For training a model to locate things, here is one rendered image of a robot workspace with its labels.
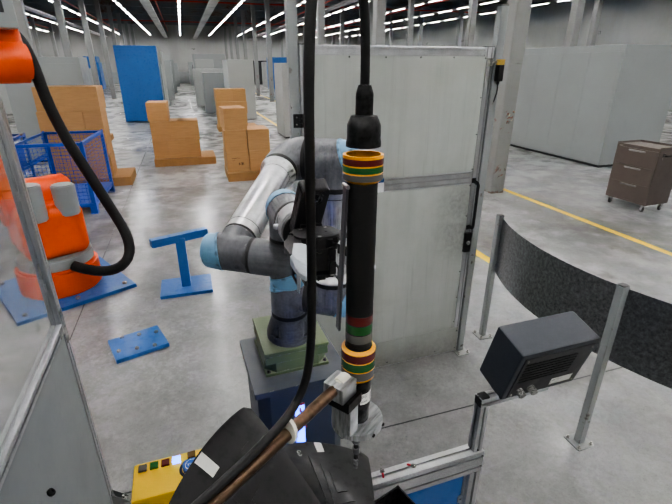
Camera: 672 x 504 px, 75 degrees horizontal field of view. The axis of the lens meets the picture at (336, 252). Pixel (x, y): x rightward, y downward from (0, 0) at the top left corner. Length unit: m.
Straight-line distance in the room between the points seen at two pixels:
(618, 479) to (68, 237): 4.22
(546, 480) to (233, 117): 6.91
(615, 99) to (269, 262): 9.68
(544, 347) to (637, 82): 9.51
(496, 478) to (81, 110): 7.65
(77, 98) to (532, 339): 7.86
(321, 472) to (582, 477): 1.98
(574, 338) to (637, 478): 1.62
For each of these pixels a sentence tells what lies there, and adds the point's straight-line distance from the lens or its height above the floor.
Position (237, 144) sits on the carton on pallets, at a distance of 8.09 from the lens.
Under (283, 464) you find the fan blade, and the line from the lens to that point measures 0.72.
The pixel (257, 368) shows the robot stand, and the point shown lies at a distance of 1.50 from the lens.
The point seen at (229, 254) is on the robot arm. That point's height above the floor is 1.56.
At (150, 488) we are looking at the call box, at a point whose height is 1.07.
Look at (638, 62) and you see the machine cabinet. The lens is 10.53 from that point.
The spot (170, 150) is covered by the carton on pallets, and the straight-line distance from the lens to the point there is 9.79.
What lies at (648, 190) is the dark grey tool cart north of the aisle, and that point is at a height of 0.33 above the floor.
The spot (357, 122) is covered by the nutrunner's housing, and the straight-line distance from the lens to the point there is 0.45.
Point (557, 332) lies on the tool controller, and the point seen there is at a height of 1.24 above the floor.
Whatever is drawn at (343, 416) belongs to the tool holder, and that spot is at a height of 1.50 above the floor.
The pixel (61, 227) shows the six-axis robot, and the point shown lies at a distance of 4.38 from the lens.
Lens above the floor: 1.91
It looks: 23 degrees down
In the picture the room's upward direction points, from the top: straight up
